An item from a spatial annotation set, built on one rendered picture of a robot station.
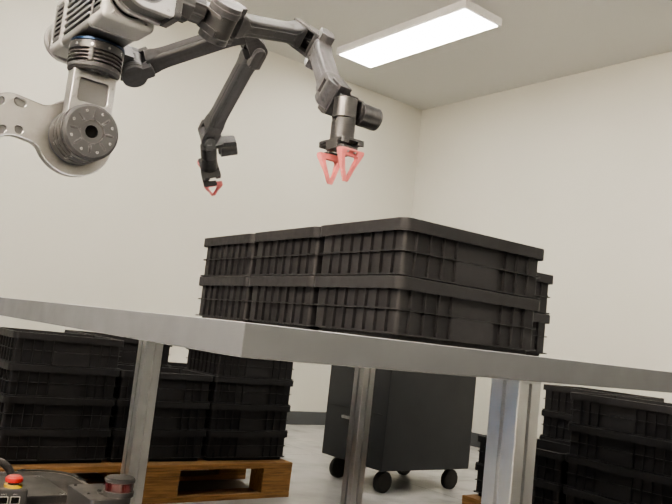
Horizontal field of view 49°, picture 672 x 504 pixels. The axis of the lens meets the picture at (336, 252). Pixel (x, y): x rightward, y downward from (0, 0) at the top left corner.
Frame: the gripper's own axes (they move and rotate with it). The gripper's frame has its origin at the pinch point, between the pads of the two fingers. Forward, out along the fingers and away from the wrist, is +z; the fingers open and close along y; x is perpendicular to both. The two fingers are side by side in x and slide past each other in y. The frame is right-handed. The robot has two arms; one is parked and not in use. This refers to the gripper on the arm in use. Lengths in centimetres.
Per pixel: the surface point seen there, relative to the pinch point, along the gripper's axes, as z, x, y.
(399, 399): 63, -134, 127
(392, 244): 18.5, 9.2, -34.2
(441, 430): 77, -164, 129
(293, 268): 22.3, 8.2, 2.0
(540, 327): 28, -67, -7
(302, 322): 34.4, 8.3, -4.5
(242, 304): 31.1, 8.0, 24.8
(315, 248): 18.0, 8.2, -6.3
